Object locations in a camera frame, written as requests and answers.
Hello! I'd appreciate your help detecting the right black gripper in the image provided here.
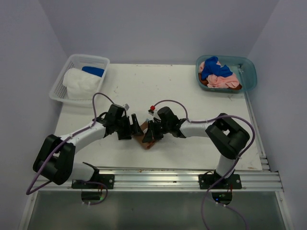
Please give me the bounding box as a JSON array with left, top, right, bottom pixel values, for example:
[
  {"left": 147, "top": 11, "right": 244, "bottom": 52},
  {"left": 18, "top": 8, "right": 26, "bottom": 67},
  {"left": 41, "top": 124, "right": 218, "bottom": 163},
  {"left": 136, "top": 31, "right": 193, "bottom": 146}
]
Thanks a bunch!
[{"left": 143, "top": 120, "right": 170, "bottom": 143}]

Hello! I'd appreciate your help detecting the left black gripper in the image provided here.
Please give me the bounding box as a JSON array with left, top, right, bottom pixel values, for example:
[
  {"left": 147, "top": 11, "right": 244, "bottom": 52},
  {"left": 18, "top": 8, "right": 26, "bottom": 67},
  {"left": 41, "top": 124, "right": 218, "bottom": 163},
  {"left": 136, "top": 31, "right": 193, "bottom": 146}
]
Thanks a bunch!
[{"left": 114, "top": 114, "right": 143, "bottom": 139}]

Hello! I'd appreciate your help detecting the orange brown patterned towel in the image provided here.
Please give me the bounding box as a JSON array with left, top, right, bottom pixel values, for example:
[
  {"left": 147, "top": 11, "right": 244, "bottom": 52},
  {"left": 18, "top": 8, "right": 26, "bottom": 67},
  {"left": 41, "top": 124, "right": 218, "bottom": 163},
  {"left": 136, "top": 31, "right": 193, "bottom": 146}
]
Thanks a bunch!
[{"left": 134, "top": 121, "right": 160, "bottom": 150}]

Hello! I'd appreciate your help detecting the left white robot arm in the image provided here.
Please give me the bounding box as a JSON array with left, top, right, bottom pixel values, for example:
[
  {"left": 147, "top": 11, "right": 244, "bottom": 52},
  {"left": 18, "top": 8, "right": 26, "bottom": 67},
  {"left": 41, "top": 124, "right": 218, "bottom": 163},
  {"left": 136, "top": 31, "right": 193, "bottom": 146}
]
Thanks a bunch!
[{"left": 33, "top": 104, "right": 143, "bottom": 188}]

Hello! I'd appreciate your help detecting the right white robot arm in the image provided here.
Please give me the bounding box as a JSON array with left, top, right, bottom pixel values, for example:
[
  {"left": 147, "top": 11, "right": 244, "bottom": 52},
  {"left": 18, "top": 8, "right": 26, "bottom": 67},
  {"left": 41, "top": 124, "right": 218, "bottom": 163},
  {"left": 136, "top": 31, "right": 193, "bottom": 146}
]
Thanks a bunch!
[{"left": 142, "top": 107, "right": 250, "bottom": 190}]

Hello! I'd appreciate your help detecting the blue rolled towel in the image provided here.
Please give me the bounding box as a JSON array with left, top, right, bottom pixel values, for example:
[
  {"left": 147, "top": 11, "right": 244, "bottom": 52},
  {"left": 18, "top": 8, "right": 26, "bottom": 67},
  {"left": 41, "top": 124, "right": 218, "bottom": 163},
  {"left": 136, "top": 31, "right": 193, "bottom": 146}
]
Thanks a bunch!
[{"left": 82, "top": 66, "right": 105, "bottom": 77}]

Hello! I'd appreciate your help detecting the white rolled towel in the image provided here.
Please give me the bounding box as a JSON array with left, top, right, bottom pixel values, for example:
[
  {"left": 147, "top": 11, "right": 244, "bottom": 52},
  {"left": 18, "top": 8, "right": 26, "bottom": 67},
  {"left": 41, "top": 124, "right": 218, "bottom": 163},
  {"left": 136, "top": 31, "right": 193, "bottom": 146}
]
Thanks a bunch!
[{"left": 62, "top": 68, "right": 101, "bottom": 100}]

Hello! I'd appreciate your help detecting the dark red towel in tub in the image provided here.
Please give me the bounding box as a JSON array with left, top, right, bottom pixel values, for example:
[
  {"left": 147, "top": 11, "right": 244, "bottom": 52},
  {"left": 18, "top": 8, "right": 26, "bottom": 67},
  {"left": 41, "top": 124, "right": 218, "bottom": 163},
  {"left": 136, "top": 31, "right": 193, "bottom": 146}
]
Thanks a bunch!
[{"left": 200, "top": 79, "right": 242, "bottom": 90}]

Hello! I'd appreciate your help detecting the white plastic mesh basket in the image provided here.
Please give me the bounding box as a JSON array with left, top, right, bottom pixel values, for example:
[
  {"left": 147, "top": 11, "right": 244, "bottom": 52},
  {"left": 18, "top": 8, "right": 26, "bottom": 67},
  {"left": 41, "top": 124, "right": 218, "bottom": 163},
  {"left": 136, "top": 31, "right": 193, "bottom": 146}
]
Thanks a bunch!
[{"left": 49, "top": 54, "right": 110, "bottom": 107}]

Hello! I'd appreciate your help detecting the blue crumpled towel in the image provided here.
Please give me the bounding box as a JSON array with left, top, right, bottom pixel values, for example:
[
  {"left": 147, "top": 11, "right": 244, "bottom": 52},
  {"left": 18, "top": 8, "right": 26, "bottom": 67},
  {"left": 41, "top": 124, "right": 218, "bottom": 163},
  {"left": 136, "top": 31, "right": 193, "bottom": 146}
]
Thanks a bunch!
[{"left": 201, "top": 56, "right": 233, "bottom": 80}]

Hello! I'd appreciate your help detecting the pink crumpled towel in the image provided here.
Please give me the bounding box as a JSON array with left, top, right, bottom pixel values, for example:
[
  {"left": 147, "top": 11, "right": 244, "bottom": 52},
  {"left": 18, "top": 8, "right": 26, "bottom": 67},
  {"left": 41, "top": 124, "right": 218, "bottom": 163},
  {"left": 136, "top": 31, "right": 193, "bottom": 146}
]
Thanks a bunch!
[{"left": 198, "top": 62, "right": 242, "bottom": 91}]

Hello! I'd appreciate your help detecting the teal plastic tub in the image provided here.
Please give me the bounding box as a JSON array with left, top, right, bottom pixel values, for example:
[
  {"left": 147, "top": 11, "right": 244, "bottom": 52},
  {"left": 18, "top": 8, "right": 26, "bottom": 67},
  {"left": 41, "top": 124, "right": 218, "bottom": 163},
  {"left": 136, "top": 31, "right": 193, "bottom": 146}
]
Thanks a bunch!
[{"left": 196, "top": 55, "right": 257, "bottom": 93}]

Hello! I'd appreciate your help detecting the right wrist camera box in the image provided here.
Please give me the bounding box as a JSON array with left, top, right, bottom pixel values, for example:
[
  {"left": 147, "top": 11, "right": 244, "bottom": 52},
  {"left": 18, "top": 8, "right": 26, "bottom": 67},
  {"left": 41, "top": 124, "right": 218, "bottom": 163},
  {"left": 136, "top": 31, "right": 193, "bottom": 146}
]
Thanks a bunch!
[{"left": 148, "top": 105, "right": 160, "bottom": 119}]

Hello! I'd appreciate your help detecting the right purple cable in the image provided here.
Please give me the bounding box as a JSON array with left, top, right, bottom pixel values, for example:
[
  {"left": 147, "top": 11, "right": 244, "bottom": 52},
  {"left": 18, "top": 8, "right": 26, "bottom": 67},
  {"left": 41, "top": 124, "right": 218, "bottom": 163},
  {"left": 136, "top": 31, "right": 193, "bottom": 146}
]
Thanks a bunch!
[{"left": 153, "top": 99, "right": 255, "bottom": 230}]

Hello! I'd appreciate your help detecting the aluminium mounting rail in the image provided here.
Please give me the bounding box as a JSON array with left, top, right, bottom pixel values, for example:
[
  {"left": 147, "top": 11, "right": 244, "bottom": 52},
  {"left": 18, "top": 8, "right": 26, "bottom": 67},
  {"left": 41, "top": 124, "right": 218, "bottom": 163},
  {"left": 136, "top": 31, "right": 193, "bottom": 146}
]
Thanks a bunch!
[{"left": 31, "top": 166, "right": 283, "bottom": 192}]

